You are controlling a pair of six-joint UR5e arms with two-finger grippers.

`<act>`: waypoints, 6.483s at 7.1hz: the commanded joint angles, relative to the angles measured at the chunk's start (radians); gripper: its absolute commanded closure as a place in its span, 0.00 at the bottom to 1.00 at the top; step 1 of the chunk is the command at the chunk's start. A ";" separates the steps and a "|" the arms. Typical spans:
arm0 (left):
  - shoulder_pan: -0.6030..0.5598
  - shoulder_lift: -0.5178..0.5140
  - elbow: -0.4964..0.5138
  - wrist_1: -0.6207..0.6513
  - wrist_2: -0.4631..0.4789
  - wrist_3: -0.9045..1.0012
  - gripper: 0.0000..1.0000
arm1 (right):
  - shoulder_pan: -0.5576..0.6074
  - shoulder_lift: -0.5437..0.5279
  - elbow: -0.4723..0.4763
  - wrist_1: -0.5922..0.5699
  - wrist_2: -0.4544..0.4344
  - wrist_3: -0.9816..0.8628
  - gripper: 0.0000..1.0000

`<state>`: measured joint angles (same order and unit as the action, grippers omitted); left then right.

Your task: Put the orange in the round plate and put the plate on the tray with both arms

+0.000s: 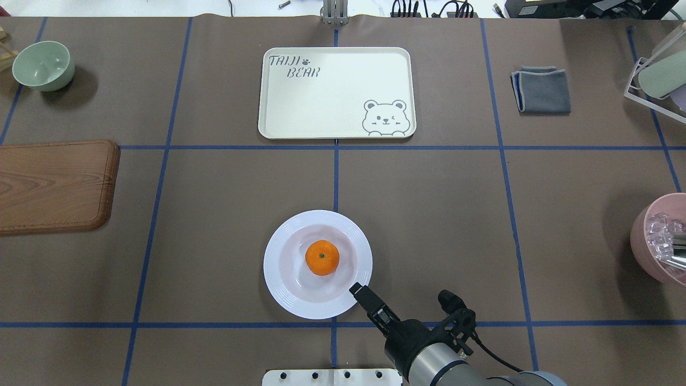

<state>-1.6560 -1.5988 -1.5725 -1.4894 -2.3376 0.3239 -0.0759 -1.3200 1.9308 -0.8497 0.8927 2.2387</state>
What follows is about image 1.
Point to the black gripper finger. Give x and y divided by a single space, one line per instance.
370 302

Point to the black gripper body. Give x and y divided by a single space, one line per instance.
408 340

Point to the orange fruit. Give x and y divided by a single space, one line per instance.
322 257

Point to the white round plate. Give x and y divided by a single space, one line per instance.
292 283

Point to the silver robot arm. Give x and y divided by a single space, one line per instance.
437 356

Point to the cream bear tray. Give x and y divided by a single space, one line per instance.
336 93

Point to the grey folded cloth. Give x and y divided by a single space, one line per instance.
541 90

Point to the clear ice cubes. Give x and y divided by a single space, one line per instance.
660 223

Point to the metal scoop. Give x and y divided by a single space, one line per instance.
671 249

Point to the pink bowl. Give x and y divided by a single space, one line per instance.
673 205

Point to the wooden cutting board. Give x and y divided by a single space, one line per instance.
57 187

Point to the purple cup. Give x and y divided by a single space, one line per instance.
678 97

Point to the green bowl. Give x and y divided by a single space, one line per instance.
44 66

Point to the wooden cup rack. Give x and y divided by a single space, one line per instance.
8 55

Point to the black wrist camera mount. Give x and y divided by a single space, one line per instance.
459 325

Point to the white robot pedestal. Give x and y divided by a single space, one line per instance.
355 376

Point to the aluminium frame post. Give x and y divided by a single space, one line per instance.
335 12

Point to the white wire cup rack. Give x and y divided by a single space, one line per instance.
672 43

